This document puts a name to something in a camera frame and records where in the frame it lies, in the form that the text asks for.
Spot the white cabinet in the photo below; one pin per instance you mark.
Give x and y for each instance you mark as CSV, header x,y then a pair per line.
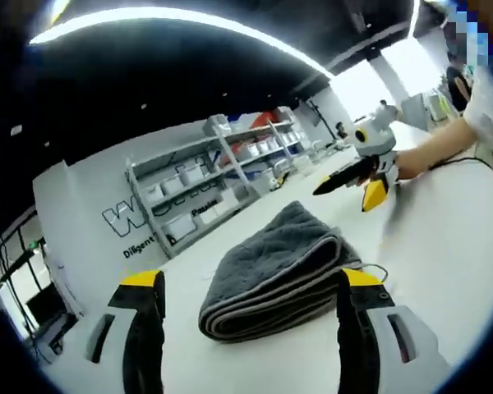
x,y
415,107

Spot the person's white shirt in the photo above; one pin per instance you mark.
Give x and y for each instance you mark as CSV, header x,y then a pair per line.
x,y
489,119

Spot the grey towel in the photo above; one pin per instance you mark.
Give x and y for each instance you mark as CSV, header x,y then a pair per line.
x,y
279,262

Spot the ceiling light strip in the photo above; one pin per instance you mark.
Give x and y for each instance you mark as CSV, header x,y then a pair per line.
x,y
181,30

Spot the black equipment stand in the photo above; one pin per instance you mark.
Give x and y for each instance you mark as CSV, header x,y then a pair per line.
x,y
29,295

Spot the grey metal storage shelf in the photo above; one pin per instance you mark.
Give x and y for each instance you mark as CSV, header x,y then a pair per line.
x,y
213,180

